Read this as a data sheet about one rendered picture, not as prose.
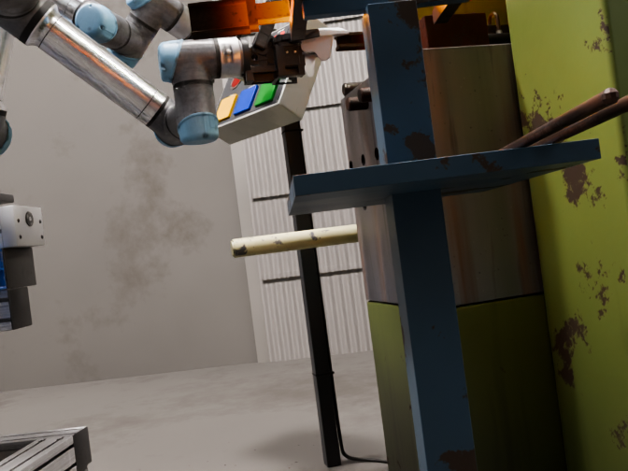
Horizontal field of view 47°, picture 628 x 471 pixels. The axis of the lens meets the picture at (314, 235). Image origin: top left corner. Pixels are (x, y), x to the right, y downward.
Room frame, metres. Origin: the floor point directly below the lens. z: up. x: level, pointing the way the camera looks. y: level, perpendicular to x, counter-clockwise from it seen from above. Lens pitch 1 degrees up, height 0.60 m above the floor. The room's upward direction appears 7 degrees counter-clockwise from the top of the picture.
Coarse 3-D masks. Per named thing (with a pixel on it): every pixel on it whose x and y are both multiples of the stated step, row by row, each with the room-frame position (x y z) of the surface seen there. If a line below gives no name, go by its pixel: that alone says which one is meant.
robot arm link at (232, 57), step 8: (224, 40) 1.36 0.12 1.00; (232, 40) 1.36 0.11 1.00; (224, 48) 1.35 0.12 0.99; (232, 48) 1.35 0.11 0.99; (240, 48) 1.36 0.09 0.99; (224, 56) 1.35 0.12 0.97; (232, 56) 1.35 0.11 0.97; (240, 56) 1.35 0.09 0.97; (224, 64) 1.35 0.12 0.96; (232, 64) 1.36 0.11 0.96; (240, 64) 1.36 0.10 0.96; (224, 72) 1.36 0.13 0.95; (232, 72) 1.37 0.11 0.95; (240, 72) 1.37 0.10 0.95
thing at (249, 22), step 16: (224, 0) 1.00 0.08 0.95; (240, 0) 1.00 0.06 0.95; (288, 0) 1.00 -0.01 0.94; (192, 16) 1.00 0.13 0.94; (208, 16) 1.00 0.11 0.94; (224, 16) 1.00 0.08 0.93; (240, 16) 1.00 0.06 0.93; (256, 16) 0.99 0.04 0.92; (272, 16) 1.00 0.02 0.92; (288, 16) 1.00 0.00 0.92; (192, 32) 0.99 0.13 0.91; (208, 32) 1.00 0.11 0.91; (224, 32) 1.00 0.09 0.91; (240, 32) 1.01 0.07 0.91
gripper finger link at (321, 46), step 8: (320, 32) 1.36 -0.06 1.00; (328, 32) 1.36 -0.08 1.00; (336, 32) 1.36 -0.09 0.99; (344, 32) 1.36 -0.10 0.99; (304, 40) 1.37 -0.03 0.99; (312, 40) 1.38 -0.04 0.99; (320, 40) 1.37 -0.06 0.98; (328, 40) 1.36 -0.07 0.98; (304, 48) 1.38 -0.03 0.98; (312, 48) 1.37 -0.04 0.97; (320, 48) 1.37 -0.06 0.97; (328, 48) 1.36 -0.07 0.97; (320, 56) 1.37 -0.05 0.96; (328, 56) 1.37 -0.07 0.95
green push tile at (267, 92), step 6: (264, 84) 1.87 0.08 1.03; (270, 84) 1.84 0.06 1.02; (264, 90) 1.85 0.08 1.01; (270, 90) 1.83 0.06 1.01; (276, 90) 1.82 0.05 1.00; (258, 96) 1.87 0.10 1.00; (264, 96) 1.84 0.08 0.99; (270, 96) 1.81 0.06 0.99; (258, 102) 1.85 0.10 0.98; (264, 102) 1.83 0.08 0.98
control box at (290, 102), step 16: (288, 32) 1.92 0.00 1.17; (320, 64) 1.88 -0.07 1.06; (240, 80) 2.01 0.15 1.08; (288, 80) 1.81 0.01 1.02; (304, 80) 1.84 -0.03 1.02; (224, 96) 2.06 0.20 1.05; (256, 96) 1.89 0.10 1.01; (288, 96) 1.80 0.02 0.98; (304, 96) 1.83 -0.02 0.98; (256, 112) 1.86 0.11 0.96; (272, 112) 1.83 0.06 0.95; (288, 112) 1.81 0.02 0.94; (304, 112) 1.83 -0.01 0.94; (224, 128) 1.99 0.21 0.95; (240, 128) 1.97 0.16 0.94; (256, 128) 1.94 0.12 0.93; (272, 128) 1.91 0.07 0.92
